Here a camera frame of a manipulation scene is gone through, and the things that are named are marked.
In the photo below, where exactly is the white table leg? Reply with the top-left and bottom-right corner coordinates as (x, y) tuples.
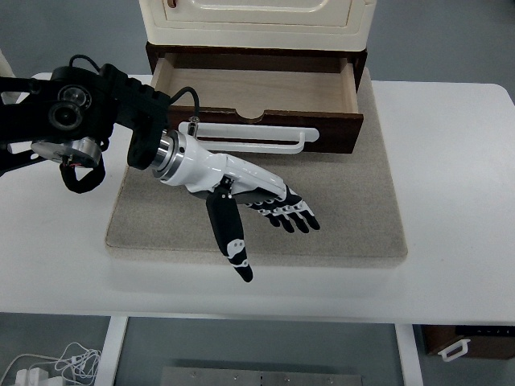
(96, 316), (130, 386)
(394, 323), (424, 386)

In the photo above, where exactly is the cream upper cabinet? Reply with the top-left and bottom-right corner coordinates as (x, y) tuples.
(138, 0), (377, 51)

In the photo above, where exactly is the white cable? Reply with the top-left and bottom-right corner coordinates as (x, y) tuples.
(0, 342), (103, 386)

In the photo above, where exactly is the white power adapter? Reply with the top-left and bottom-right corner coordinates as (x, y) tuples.
(14, 366), (52, 386)

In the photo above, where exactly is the brown box with white handle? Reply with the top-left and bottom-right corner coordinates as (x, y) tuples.
(419, 324), (515, 363)

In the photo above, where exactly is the wooden drawer with white handle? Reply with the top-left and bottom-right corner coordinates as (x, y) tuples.
(150, 53), (365, 156)

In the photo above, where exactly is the black control panel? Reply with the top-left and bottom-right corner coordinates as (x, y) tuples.
(454, 325), (515, 337)

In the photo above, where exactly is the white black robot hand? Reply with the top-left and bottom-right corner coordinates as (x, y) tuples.
(166, 130), (322, 285)

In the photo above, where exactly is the grey felt mat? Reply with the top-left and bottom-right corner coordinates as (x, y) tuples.
(105, 66), (409, 270)

